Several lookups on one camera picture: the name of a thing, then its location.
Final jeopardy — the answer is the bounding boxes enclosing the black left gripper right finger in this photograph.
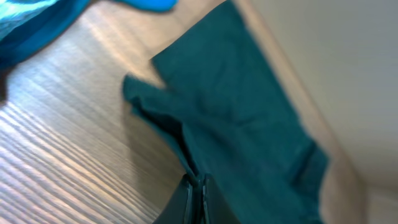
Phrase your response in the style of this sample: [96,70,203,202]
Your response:
[201,174,241,224]

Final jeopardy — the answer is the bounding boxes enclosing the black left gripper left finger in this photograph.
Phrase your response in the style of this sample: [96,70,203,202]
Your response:
[153,174,199,224]

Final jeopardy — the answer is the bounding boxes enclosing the black shorts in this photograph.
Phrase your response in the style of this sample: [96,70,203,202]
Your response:
[123,1,328,224]

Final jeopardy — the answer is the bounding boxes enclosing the blue garment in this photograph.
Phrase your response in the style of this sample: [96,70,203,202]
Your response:
[0,0,178,71]

